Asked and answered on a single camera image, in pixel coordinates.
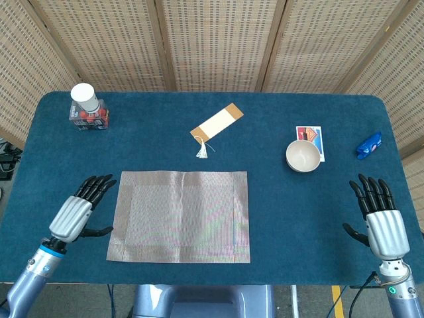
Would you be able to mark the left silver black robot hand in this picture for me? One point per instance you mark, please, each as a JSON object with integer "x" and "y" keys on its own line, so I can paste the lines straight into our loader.
{"x": 69, "y": 218}

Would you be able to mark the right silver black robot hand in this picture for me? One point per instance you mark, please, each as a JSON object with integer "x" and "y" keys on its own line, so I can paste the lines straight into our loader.
{"x": 387, "y": 235}

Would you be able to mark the woven beige placemat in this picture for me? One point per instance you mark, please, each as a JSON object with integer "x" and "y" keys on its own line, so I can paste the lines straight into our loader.
{"x": 179, "y": 218}

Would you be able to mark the cream bowl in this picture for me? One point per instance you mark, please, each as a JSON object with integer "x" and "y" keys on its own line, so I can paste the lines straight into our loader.
{"x": 303, "y": 156}

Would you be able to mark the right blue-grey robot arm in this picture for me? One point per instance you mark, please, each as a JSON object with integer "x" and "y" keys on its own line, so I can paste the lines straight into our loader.
{"x": 401, "y": 295}

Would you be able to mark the blue snack packet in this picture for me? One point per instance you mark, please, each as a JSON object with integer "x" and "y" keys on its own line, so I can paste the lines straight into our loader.
{"x": 368, "y": 145}

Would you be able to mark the blue felt table cover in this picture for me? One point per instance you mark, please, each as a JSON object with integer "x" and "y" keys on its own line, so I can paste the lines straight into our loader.
{"x": 291, "y": 215}

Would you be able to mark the clear box with red items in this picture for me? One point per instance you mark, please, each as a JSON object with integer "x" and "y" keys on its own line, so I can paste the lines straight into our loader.
{"x": 89, "y": 122}

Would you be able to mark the white table leg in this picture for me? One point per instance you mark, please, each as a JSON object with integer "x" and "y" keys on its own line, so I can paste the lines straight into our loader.
{"x": 294, "y": 301}

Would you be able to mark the white paper cup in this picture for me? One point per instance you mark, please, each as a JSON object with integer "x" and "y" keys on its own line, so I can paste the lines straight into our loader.
{"x": 83, "y": 94}

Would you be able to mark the colourful picture card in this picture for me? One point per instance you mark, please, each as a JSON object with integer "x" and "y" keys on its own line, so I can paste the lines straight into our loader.
{"x": 311, "y": 132}

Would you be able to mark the blue-grey robot torso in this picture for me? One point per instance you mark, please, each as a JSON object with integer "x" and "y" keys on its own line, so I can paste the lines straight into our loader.
{"x": 202, "y": 303}

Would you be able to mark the tan white bookmark with tassel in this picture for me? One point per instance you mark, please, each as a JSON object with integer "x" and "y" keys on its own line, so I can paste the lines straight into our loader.
{"x": 217, "y": 122}

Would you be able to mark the woven bamboo folding screen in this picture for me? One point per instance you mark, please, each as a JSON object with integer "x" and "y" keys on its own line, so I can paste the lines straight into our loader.
{"x": 215, "y": 43}

